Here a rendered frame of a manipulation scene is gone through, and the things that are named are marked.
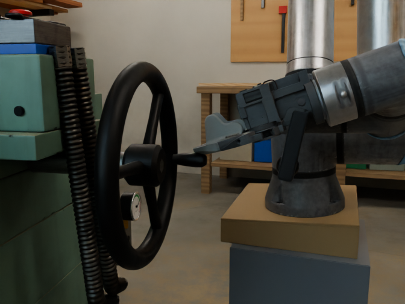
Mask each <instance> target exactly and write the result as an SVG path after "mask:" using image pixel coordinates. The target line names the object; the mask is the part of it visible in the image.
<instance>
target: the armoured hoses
mask: <svg viewBox="0 0 405 304"><path fill-rule="evenodd" d="M48 51H49V55H52V56H53V59H54V65H55V71H56V73H55V76H56V82H57V85H56V86H57V88H58V89H57V92H58V98H59V100H58V103H59V108H60V111H59V112H60V114H61V115H60V119H61V122H60V123H61V124H62V126H61V129H63V131H62V134H63V137H62V138H63V139H64V141H63V143H64V144H65V146H64V149H65V152H64V153H65V154H66V157H65V158H66V159H67V161H66V163H67V169H68V171H67V173H68V174H69V176H68V177H69V179H70V180H69V183H70V188H71V193H72V195H71V197H72V198H73V199H72V202H73V207H74V212H75V213H74V216H75V221H76V223H75V225H76V226H77V227H76V229H77V235H78V239H79V240H78V243H79V248H80V253H81V254H80V257H81V262H82V263H81V265H82V266H83V267H82V269H83V274H84V283H85V287H86V292H87V293H86V296H87V301H88V304H119V296H118V295H117V294H119V293H120V292H122V291H124V290H125V289H126V288H127V286H128V282H127V280H126V279H125V278H124V277H118V273H117V268H116V267H117V266H116V263H115V261H114V260H113V259H112V258H111V256H110V254H109V252H108V251H107V249H106V247H105V244H104V242H103V240H102V236H101V232H100V229H99V225H98V219H97V215H96V206H95V193H94V160H95V147H96V137H97V134H96V131H97V130H96V129H95V127H96V125H95V120H94V118H95V116H94V115H93V113H94V111H93V110H92V109H93V106H92V103H93V102H92V101H91V99H92V97H91V96H90V94H91V91H89V90H90V87H89V84H90V83H89V82H88V79H89V77H88V76H87V75H88V72H87V67H86V66H87V63H86V55H85V50H84V48H83V47H82V48H70V46H69V45H59V46H49V47H48ZM71 70H72V71H71ZM103 288H104V289H103ZM104 290H105V292H106V293H107V294H104Z"/></svg>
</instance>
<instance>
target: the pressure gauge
mask: <svg viewBox="0 0 405 304"><path fill-rule="evenodd" d="M139 199H140V200H139ZM120 201H121V211H122V219H123V222H124V227H125V229H127V228H128V221H137V220H138V219H139V217H140V213H141V209H142V198H141V195H140V193H139V192H124V193H123V194H122V195H121V198H120ZM138 203H139V204H138ZM136 205H138V207H136Z"/></svg>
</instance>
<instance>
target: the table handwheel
mask: <svg viewBox="0 0 405 304"><path fill-rule="evenodd" d="M142 82H144V83H146V85H147V86H148V87H149V89H150V91H151V93H152V101H151V108H150V112H149V119H148V123H147V127H146V132H145V137H144V140H143V144H131V145H130V146H129V147H128V148H127V149H126V150H125V152H122V151H121V144H122V136H123V131H124V125H125V120H126V117H127V113H128V109H129V106H130V103H131V100H132V98H133V95H134V93H135V91H136V89H137V88H138V87H139V85H140V84H141V83H142ZM159 123H160V133H161V141H162V146H160V145H156V144H155V140H156V136H157V128H158V124H159ZM173 154H178V142H177V125H176V119H175V111H174V105H173V101H172V97H171V93H170V90H169V87H168V84H167V82H166V80H165V78H164V76H163V75H162V73H161V72H160V71H159V70H158V69H157V68H156V67H155V66H154V65H153V64H151V63H148V62H144V61H139V62H134V63H131V64H129V65H128V66H127V67H126V68H124V69H123V70H122V71H121V72H120V73H119V75H118V76H117V77H116V79H115V81H114V83H113V84H112V86H111V88H110V90H109V93H108V95H107V98H106V100H105V103H104V107H103V110H102V113H101V118H100V122H99V127H98V134H97V138H96V147H95V160H94V193H95V206H96V215H97V219H98V225H99V229H100V232H101V236H102V240H103V242H104V244H105V247H106V249H107V251H108V252H109V254H110V256H111V258H112V259H113V260H114V261H115V263H117V264H118V265H119V266H121V267H122V268H124V269H127V270H139V269H141V268H143V267H145V266H147V265H148V264H149V263H150V262H151V261H152V260H153V259H154V257H155V256H156V254H157V253H158V251H159V250H160V247H161V246H162V243H163V240H164V238H165V235H166V232H167V229H168V226H169V222H170V219H171V213H172V208H173V204H174V197H175V188H176V182H177V164H173V163H172V156H173ZM65 157H66V154H65V153H64V152H61V153H58V154H55V155H52V156H49V157H46V158H43V159H40V160H37V161H30V160H28V161H27V164H28V168H29V169H30V171H31V172H34V173H56V174H68V169H67V163H66V161H67V159H66V158H65ZM123 178H124V179H125V180H126V182H127V183H128V184H129V185H131V186H143V190H144V193H145V198H146V203H147V207H148V213H149V220H150V224H151V225H150V228H149V231H148V233H147V235H146V237H145V239H144V240H143V242H142V243H141V245H140V246H139V247H138V248H137V249H134V248H133V246H132V245H131V244H130V242H129V240H128V237H127V234H126V231H125V227H124V222H123V219H122V211H121V201H120V192H119V179H123ZM159 185H160V187H159V195H158V199H157V197H156V193H155V187H158V186H159Z"/></svg>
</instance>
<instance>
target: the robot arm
mask: <svg viewBox="0 0 405 304"><path fill-rule="evenodd" d="M268 81H272V82H269V83H266V82H268ZM265 83H266V84H265ZM235 96H236V97H235V98H236V101H237V105H239V106H237V109H238V111H239V114H240V118H241V119H243V120H244V122H243V121H242V120H240V119H236V120H233V121H227V120H226V119H225V118H224V117H223V116H222V115H221V114H220V113H217V112H216V113H212V114H211V115H209V116H207V117H206V119H205V130H206V143H205V144H202V145H200V146H197V147H195V148H193V151H194V152H195V153H200V154H211V153H216V152H219V151H225V150H229V149H232V148H236V147H240V146H243V145H246V144H250V143H252V142H253V143H257V142H261V141H265V140H268V139H270V138H271V152H272V178H271V181H270V184H269V186H268V190H267V192H266V195H265V206H266V208H267V209H268V210H269V211H271V212H273V213H275V214H279V215H284V216H287V217H297V218H316V217H325V216H329V215H333V214H336V213H338V212H340V211H342V210H343V209H344V207H345V197H344V193H343V192H342V189H341V186H340V184H339V181H338V178H337V177H336V164H376V165H401V164H405V0H357V55H356V56H354V57H351V58H348V59H346V60H343V61H340V62H337V63H334V0H289V2H288V23H287V65H286V73H285V77H283V78H280V79H278V80H267V81H264V82H263V84H261V83H259V84H257V85H256V86H253V87H252V89H249V90H248V89H245V90H242V91H240V92H239V93H237V94H235Z"/></svg>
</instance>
